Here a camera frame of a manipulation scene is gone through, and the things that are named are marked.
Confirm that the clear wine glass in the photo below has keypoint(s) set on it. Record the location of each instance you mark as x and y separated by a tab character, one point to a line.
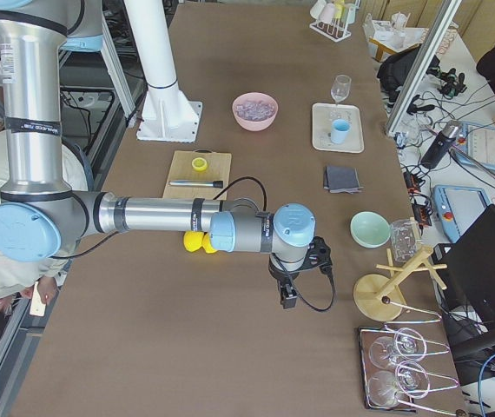
339	92

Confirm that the black monitor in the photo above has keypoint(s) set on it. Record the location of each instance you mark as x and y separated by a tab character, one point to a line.
471	265

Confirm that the glass jar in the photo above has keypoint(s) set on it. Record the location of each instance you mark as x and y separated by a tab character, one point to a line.
405	239

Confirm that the wooden cutting board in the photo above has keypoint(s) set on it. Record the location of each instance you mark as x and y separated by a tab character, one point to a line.
181	168

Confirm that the wooden cup tree stand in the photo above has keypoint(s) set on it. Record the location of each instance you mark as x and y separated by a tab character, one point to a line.
379	298

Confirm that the mint green bowl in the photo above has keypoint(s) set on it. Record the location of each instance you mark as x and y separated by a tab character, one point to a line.
369	229

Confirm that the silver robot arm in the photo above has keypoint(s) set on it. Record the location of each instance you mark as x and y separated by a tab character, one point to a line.
31	34

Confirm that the white cup rack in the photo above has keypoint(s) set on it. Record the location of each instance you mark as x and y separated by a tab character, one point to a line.
332	18

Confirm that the upside-down wine glass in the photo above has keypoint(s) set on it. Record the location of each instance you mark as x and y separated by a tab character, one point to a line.
390	389
387	351

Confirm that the blue teach pendant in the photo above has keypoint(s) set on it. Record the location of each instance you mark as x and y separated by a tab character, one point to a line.
458	207
478	142

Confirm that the blue cup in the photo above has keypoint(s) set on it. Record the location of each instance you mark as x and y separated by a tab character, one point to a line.
339	131

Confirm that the yellow lemon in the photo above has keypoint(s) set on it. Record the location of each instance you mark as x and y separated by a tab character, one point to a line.
193	240
207	245

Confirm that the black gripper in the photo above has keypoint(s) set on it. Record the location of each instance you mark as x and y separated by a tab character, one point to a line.
281	275

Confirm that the half lemon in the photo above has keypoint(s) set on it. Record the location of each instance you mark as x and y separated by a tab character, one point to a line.
199	164

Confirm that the cream serving tray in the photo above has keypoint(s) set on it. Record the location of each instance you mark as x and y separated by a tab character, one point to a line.
322	127

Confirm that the black bag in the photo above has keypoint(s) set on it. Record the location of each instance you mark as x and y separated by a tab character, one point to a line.
394	71

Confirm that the clear ice cubes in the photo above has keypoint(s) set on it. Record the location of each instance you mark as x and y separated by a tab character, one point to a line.
255	110

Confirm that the black bottle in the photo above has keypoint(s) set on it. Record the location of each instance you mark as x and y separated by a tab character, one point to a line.
441	144

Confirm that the pink bowl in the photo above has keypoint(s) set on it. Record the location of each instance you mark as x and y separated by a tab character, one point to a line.
254	126

